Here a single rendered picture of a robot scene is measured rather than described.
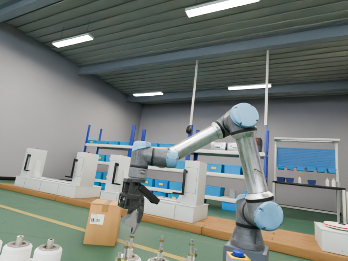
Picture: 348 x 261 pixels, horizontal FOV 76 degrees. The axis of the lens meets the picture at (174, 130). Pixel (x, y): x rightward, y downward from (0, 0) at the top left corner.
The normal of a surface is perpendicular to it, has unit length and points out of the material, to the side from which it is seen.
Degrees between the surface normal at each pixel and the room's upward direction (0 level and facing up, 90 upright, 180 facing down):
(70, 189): 90
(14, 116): 90
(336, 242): 90
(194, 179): 90
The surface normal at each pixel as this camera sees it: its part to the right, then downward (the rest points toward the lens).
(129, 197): 0.59, -0.10
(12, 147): 0.90, 0.01
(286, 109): -0.43, -0.23
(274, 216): 0.14, -0.06
